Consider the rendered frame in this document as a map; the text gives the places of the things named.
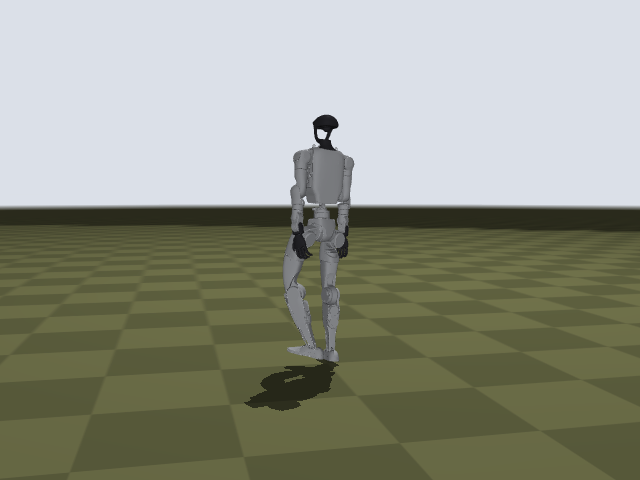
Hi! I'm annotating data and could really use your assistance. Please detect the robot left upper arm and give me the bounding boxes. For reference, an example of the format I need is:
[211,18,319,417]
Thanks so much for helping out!
[293,149,313,199]

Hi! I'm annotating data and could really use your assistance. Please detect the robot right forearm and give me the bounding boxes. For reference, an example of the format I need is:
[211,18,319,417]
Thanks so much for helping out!
[337,198,351,233]

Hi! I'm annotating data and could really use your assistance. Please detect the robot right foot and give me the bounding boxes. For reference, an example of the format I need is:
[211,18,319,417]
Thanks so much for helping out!
[323,348,339,362]

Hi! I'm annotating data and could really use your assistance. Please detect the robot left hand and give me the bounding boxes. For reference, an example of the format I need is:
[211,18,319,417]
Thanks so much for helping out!
[292,222,313,259]

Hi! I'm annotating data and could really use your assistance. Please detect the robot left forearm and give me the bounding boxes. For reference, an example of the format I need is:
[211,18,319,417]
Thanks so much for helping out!
[290,185,305,232]

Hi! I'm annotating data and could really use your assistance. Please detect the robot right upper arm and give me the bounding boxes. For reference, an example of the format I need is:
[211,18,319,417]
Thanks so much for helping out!
[338,155,354,202]

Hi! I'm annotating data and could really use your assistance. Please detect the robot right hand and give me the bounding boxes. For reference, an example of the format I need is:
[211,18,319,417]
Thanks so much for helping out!
[336,226,349,258]

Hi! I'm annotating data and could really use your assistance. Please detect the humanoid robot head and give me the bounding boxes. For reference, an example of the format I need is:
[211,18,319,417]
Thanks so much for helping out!
[313,115,339,151]

